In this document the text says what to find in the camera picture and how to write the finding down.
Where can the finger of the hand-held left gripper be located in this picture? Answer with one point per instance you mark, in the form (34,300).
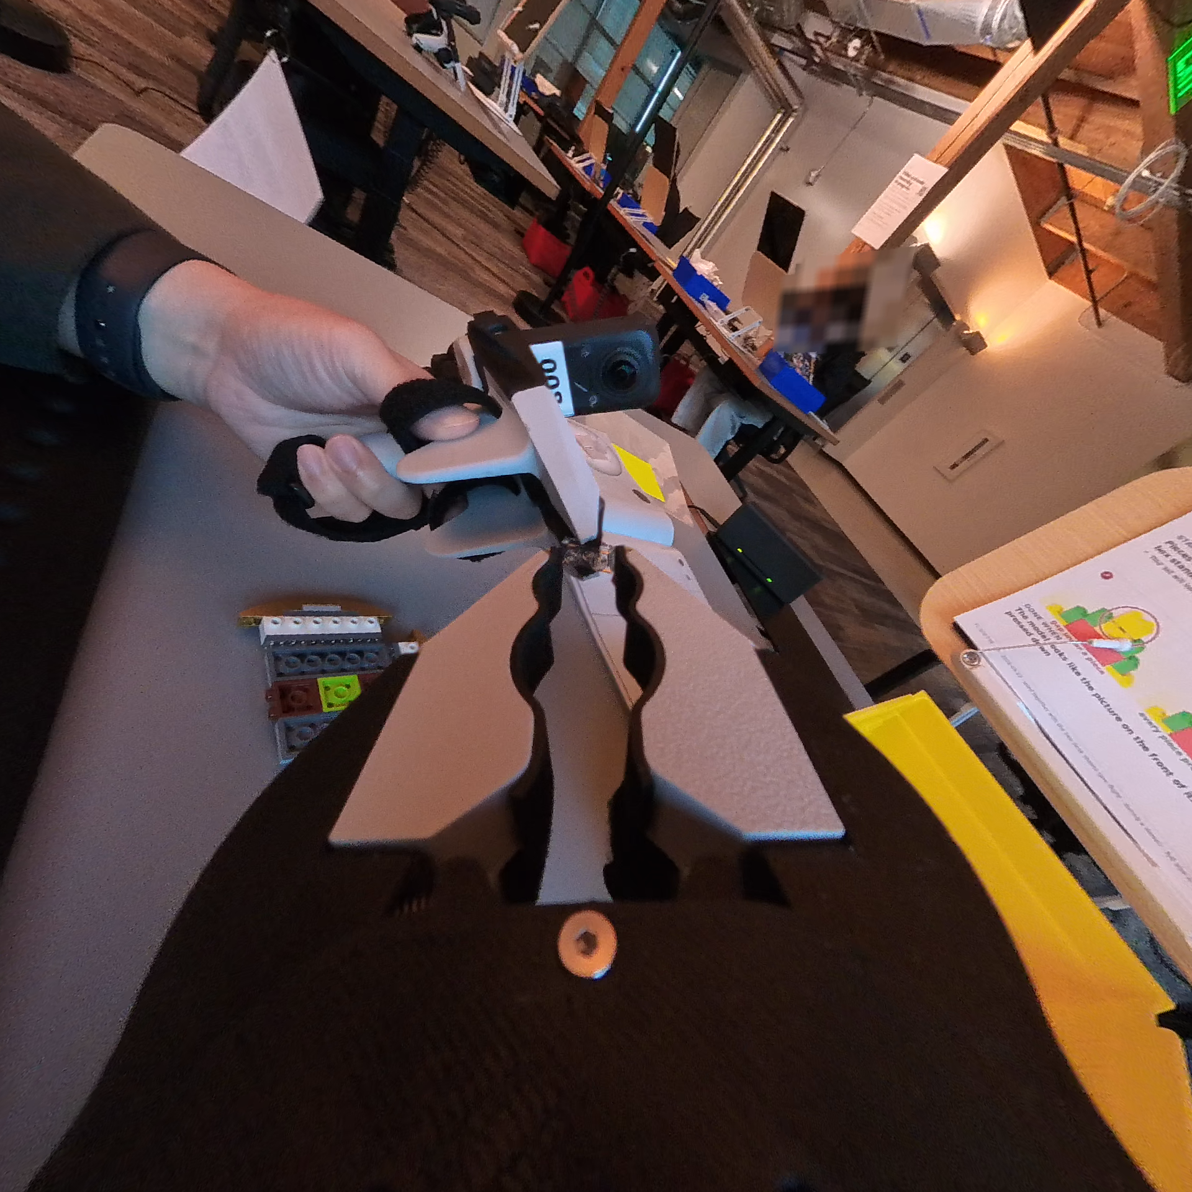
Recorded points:
(559,466)

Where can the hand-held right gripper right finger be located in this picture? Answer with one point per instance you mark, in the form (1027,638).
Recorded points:
(727,746)

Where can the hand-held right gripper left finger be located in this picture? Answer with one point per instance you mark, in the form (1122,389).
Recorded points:
(447,746)

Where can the small dark toy brick piece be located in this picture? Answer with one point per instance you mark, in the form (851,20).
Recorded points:
(585,560)

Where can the grey brown toy brick model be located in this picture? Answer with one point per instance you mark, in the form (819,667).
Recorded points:
(321,662)

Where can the large yellow plastic bin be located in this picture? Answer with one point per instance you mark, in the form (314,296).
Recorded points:
(1025,885)

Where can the person's left forearm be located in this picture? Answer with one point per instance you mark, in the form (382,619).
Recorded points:
(55,262)

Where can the grey desk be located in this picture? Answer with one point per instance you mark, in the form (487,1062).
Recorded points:
(139,652)

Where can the person's left hand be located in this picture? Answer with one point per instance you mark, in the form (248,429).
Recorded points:
(261,364)

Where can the red container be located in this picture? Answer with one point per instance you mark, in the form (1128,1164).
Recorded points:
(545,245)
(592,296)

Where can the yellow paper sheet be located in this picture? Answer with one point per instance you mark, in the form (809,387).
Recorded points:
(640,475)

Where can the blue parts bin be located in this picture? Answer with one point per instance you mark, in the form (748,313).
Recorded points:
(702,284)
(792,382)

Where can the long wooden work table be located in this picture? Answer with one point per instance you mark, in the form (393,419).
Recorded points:
(651,245)

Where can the black electronic box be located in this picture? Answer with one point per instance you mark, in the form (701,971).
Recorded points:
(763,560)

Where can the black monitor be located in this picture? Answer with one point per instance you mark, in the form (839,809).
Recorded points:
(780,233)

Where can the background work table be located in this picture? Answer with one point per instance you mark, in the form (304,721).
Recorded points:
(437,84)

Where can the colourful instruction sheet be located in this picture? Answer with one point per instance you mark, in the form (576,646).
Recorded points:
(1098,709)

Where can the person's dark jacket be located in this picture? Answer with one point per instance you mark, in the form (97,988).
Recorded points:
(55,605)

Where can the white upright sheet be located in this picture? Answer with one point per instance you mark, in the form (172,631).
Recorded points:
(261,150)

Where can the dark wrist band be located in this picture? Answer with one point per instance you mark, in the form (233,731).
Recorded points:
(121,317)

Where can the green exit sign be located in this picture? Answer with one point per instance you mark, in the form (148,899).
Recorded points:
(1181,74)

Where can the white wall notice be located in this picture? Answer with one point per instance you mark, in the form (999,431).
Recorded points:
(898,201)

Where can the small wall sign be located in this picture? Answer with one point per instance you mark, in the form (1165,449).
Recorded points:
(968,455)

